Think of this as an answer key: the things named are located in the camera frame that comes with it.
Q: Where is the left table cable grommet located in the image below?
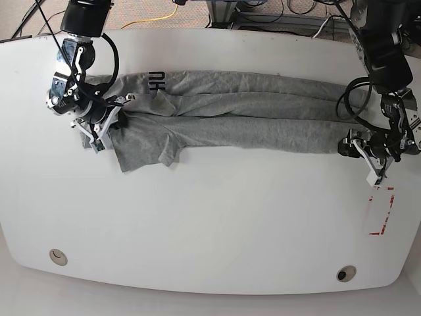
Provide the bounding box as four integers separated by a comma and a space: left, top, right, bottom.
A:
49, 249, 68, 267

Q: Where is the yellow cable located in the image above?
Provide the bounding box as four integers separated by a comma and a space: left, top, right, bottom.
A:
120, 4, 179, 30

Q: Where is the grey t-shirt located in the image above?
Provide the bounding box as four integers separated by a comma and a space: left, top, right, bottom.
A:
80, 68, 372, 174

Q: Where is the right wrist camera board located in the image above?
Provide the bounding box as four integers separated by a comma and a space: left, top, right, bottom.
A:
89, 138, 109, 153

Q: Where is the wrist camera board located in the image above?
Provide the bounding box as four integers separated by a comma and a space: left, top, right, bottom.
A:
89, 138, 109, 153
366, 171, 384, 187

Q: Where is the white cable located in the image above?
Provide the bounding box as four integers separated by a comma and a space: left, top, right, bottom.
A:
311, 16, 332, 39

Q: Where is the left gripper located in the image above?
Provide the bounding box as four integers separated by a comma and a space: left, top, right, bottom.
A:
337, 129, 403, 176

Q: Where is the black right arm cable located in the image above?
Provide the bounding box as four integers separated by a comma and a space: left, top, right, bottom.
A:
85, 32, 120, 99

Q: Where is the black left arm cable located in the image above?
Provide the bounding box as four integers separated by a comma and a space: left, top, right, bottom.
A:
335, 77, 389, 132

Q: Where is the red tape rectangle marking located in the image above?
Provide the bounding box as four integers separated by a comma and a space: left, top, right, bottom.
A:
362, 186, 396, 236

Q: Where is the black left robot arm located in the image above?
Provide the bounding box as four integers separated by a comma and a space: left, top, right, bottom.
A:
338, 1, 420, 185

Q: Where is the table cable grommet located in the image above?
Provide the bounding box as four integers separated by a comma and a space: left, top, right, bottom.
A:
336, 265, 357, 282
49, 249, 68, 267

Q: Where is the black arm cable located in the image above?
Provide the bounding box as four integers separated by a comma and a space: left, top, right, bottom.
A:
85, 32, 120, 99
335, 77, 389, 132

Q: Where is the right table cable grommet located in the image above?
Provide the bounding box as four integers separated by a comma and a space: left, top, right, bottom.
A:
336, 265, 357, 282

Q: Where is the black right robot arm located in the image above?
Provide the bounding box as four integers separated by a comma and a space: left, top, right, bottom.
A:
46, 1, 130, 152

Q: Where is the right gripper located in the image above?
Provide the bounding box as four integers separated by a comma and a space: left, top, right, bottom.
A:
69, 93, 135, 145

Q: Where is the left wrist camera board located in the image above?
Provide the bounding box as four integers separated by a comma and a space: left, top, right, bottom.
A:
366, 171, 384, 187

